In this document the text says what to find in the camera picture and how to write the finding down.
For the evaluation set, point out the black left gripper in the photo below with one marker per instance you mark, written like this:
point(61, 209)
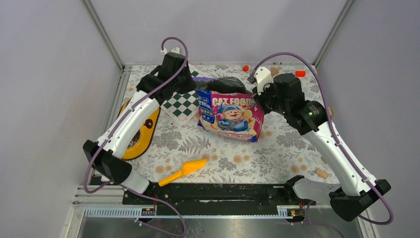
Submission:
point(190, 84)

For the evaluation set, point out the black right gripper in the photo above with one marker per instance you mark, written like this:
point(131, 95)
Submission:
point(260, 98)

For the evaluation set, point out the cat food bag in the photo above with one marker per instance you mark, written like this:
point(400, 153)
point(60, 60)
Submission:
point(228, 109)

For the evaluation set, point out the yellow plastic scoop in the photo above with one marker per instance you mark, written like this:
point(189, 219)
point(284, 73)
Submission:
point(186, 169)

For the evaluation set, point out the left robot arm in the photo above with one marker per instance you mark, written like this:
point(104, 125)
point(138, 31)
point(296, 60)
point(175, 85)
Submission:
point(105, 154)

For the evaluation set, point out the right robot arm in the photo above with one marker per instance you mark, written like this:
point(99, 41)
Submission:
point(357, 188)

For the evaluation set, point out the yellow double pet bowl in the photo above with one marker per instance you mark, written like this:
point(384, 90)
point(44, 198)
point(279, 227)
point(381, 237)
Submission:
point(141, 141)

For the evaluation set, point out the purple plastic cylinder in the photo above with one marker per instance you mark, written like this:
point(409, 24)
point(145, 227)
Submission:
point(204, 79)

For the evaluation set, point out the red rectangular block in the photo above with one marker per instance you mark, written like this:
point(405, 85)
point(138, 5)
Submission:
point(300, 73)

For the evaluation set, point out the green white checkered board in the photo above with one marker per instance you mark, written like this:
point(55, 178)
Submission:
point(181, 107)

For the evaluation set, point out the brown wooden block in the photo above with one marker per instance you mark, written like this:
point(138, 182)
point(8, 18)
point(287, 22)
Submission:
point(274, 71)

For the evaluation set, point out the floral tablecloth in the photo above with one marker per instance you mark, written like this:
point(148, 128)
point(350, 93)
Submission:
point(279, 154)

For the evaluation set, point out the wooden dowel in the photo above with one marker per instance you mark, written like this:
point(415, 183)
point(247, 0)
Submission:
point(323, 174)

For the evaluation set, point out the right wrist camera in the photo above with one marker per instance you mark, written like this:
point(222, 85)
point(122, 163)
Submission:
point(262, 77)

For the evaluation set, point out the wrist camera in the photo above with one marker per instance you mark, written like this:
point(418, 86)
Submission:
point(262, 77)
point(165, 51)

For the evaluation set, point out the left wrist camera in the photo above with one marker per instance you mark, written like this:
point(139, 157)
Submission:
point(165, 51)

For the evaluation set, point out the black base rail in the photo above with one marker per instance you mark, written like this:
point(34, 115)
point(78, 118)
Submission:
point(215, 199)

